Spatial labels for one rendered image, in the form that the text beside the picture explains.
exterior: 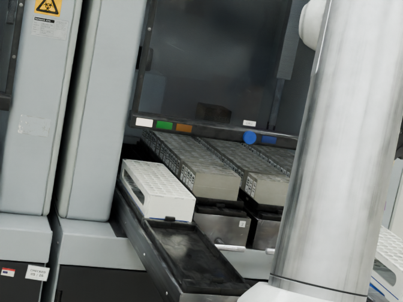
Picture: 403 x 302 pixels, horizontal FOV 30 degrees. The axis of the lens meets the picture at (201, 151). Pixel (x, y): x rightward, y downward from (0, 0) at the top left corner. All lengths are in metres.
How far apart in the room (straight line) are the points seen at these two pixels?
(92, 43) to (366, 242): 0.99
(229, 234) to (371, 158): 0.96
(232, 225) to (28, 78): 0.54
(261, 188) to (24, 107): 0.57
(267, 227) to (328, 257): 0.98
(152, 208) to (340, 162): 0.81
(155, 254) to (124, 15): 0.54
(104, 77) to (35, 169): 0.25
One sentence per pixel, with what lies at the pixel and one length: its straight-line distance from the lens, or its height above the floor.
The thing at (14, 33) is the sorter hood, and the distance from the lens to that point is 1.58.
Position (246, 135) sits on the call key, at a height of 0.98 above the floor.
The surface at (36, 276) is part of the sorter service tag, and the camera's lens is 1.63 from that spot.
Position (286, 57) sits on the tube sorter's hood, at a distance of 1.72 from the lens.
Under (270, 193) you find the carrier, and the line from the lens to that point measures 1.78.
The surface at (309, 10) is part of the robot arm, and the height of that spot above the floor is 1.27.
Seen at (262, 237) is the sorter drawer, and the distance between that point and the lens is 1.72.
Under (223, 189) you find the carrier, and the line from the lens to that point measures 1.73.
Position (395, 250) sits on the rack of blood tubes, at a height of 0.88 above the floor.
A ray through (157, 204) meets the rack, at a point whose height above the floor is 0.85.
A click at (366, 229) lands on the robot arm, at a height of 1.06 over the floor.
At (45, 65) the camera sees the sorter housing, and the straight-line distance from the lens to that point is 1.61.
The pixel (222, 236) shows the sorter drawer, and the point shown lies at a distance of 1.69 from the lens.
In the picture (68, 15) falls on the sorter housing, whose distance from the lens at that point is 1.60.
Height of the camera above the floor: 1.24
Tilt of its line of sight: 11 degrees down
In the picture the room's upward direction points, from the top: 11 degrees clockwise
